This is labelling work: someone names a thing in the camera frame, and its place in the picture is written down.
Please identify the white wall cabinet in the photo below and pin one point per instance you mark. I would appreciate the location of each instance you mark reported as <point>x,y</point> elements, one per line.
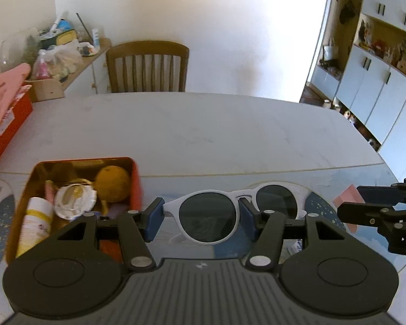
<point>375,84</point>

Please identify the red cardboard box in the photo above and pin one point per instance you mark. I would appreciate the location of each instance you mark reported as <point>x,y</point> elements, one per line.
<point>15,118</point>

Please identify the red box with pink cloth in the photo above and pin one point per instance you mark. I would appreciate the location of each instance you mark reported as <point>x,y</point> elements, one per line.
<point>6,81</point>

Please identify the white tube with yellow band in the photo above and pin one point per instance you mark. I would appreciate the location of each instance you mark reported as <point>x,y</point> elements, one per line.
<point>35,225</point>

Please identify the dark hanging hat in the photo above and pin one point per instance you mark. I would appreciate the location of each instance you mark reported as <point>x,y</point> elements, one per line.
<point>347,12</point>

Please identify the wooden sideboard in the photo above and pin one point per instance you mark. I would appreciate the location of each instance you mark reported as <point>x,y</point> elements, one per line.
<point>84,71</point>

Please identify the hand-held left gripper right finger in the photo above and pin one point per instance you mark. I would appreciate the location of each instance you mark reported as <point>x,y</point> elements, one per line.
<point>247,218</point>

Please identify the small purple block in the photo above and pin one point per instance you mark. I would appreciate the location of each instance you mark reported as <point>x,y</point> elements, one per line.
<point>114,211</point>

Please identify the glass bowl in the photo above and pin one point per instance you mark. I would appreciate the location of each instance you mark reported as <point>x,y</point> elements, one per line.
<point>17,45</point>

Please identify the red tin box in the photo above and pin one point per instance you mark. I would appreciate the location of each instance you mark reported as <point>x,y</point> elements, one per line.
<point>137,182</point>

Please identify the small white carton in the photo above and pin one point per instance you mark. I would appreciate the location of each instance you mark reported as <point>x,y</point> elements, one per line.
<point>95,37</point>

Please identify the clear plastic bag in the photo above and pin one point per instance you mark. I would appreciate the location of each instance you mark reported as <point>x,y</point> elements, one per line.
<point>59,59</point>

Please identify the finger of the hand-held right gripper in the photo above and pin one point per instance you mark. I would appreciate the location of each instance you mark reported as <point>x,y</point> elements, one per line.
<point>379,194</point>
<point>362,212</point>

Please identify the wooden chair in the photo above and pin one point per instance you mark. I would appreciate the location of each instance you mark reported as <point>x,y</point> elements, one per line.
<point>147,49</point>

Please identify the orange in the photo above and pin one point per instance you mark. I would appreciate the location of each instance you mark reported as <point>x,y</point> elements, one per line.
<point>113,184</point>

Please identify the tray of assorted clutter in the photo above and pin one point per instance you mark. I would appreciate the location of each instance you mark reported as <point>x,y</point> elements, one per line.
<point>61,34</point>

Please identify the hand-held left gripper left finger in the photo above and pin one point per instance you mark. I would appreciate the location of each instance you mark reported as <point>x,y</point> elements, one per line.
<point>155,218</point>

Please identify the pink eraser bar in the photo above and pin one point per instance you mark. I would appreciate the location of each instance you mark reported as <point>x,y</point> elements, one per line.
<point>49,191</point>

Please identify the white sunglasses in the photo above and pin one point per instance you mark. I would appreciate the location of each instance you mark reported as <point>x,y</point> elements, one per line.
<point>208,210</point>

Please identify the brown cardboard box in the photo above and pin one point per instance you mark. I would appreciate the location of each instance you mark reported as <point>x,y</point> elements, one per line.
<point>45,89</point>

